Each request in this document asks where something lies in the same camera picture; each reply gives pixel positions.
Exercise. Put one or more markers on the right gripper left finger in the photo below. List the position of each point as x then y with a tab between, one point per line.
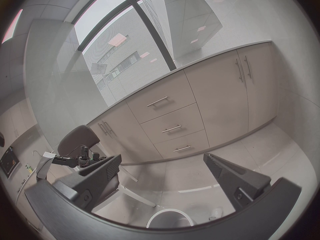
100	179

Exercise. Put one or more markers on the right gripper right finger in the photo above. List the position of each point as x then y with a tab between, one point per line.
237	184

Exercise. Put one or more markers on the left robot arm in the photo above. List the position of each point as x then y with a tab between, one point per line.
67	161

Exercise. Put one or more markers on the white trash bin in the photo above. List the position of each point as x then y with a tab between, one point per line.
165	221

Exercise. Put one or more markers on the beige cabinet with drawers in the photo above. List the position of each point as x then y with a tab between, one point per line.
220	104

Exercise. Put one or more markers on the window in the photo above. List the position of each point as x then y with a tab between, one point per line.
112	59

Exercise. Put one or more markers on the grey chair with white frame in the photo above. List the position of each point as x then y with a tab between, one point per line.
77	141

